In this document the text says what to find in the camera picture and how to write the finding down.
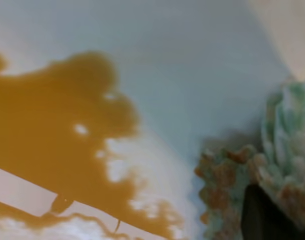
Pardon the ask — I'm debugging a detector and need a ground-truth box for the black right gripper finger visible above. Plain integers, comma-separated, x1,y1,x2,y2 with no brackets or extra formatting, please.
241,184,305,240

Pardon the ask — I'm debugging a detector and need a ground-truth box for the stained green rag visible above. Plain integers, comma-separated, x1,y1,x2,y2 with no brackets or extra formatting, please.
195,82,305,240

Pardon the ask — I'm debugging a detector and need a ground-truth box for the brown coffee spill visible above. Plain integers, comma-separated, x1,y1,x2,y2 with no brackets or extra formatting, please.
0,52,182,240

